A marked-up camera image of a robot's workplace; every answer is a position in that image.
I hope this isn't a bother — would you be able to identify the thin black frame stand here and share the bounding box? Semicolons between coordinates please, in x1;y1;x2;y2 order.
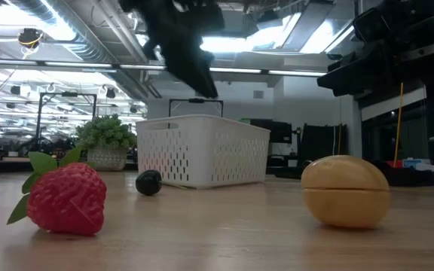
168;98;225;118

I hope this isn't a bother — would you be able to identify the black background rig frame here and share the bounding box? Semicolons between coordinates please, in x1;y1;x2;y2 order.
35;91;98;151

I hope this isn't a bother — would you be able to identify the black aluminium table frame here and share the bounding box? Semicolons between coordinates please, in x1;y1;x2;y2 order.
0;160;90;175

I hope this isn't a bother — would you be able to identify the white perforated plastic basket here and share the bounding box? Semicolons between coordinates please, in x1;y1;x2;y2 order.
135;114;272;190

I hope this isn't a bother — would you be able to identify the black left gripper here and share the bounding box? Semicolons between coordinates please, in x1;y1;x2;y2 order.
118;0;226;100

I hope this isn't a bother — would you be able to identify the black upright panel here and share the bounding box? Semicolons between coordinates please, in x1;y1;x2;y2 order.
300;123;349;166

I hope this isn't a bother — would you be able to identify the long ceiling light bar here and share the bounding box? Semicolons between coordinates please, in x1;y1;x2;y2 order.
0;58;329;79

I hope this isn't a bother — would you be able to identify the black monitor on arm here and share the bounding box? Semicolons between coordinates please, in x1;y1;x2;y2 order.
241;117;294;145

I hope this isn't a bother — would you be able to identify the tan toy potato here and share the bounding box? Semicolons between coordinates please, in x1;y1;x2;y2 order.
300;154;391;230

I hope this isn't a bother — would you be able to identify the red toy strawberry with leaves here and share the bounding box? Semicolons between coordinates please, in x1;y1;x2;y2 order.
6;145;108;237

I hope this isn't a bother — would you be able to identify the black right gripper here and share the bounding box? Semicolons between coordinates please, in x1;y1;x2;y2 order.
316;11;434;97

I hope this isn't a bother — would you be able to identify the blue box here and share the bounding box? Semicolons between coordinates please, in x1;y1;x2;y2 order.
402;157;434;172

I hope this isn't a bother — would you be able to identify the black ceiling cable reel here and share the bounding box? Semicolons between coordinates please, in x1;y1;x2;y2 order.
17;27;45;50

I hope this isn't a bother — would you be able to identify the light green plant woven pot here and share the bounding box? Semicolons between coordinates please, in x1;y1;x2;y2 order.
75;114;138;172

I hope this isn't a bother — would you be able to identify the black toy olive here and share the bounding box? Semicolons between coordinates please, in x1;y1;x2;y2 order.
135;169;164;196

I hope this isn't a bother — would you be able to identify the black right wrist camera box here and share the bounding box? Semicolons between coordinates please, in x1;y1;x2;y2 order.
353;8;391;43

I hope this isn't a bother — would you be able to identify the yellow cable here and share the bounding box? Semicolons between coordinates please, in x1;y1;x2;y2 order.
393;81;405;169

